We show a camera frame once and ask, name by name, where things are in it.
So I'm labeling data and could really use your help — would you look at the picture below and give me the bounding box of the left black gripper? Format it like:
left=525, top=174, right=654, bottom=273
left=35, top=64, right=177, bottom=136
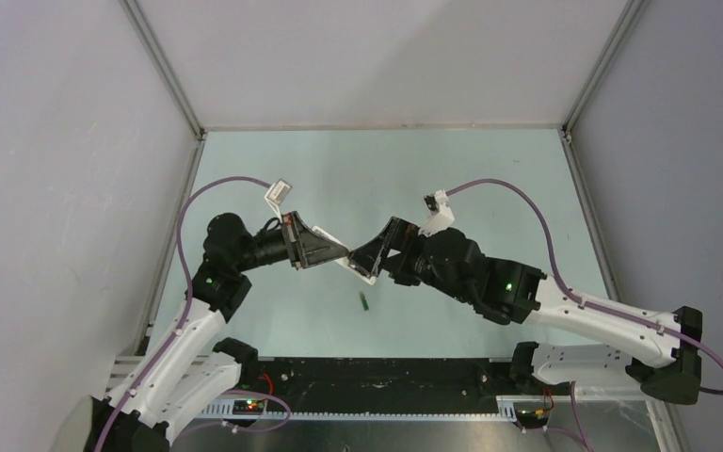
left=234, top=211, right=348, bottom=272

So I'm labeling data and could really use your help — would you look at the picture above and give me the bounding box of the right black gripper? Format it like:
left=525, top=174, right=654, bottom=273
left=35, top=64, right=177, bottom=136
left=348, top=216, right=472, bottom=304

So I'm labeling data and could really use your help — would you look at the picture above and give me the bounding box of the white remote control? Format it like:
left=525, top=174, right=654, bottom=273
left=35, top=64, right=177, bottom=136
left=311, top=225, right=378, bottom=286

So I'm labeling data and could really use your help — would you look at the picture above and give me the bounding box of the green AA battery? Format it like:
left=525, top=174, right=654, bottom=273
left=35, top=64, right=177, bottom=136
left=360, top=292, right=370, bottom=312

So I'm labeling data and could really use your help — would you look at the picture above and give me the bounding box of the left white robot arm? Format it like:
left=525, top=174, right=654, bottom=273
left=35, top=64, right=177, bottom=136
left=84, top=212, right=349, bottom=451

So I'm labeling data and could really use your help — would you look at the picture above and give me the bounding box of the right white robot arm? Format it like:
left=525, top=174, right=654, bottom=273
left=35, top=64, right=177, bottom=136
left=348, top=218, right=702, bottom=405

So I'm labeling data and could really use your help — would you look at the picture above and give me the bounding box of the left electronics board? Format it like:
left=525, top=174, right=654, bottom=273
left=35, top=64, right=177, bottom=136
left=232, top=399, right=266, bottom=416

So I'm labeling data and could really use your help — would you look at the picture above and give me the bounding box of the electronics board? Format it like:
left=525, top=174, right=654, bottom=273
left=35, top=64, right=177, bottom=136
left=515, top=409, right=549, bottom=429
left=232, top=399, right=266, bottom=416

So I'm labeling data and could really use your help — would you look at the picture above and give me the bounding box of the right electronics board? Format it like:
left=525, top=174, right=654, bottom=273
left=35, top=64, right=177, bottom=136
left=515, top=409, right=549, bottom=429

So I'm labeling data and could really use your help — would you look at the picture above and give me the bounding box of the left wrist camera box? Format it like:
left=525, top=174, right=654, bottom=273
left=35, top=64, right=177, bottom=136
left=264, top=179, right=292, bottom=219

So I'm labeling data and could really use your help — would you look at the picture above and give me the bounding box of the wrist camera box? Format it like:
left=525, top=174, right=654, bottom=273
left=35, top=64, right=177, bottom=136
left=419, top=190, right=455, bottom=237
left=264, top=179, right=292, bottom=219

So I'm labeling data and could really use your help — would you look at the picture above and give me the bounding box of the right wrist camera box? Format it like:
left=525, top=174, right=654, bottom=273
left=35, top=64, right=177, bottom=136
left=419, top=190, right=455, bottom=237

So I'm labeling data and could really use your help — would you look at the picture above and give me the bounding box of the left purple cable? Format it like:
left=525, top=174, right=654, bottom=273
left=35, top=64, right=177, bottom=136
left=89, top=176, right=276, bottom=452

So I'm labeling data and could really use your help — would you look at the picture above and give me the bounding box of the purple cable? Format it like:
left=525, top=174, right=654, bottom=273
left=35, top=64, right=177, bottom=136
left=445, top=179, right=723, bottom=452
left=89, top=176, right=276, bottom=452

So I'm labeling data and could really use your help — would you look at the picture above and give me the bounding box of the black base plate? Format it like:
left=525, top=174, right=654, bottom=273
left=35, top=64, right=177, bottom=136
left=251, top=358, right=544, bottom=415

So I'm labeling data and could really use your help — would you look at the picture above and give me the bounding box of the aluminium frame rail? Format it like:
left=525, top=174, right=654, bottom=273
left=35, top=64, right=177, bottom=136
left=102, top=355, right=690, bottom=452

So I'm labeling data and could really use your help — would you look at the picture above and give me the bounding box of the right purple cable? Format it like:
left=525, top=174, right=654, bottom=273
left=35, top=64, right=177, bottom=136
left=445, top=179, right=723, bottom=452

